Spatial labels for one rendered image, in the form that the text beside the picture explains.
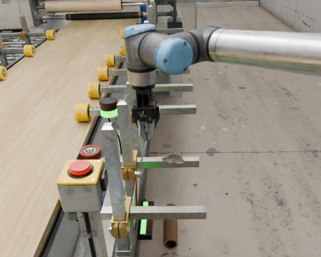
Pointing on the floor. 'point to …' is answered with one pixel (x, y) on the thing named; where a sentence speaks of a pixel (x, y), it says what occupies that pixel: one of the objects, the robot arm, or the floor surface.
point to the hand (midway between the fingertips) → (147, 135)
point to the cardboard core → (170, 232)
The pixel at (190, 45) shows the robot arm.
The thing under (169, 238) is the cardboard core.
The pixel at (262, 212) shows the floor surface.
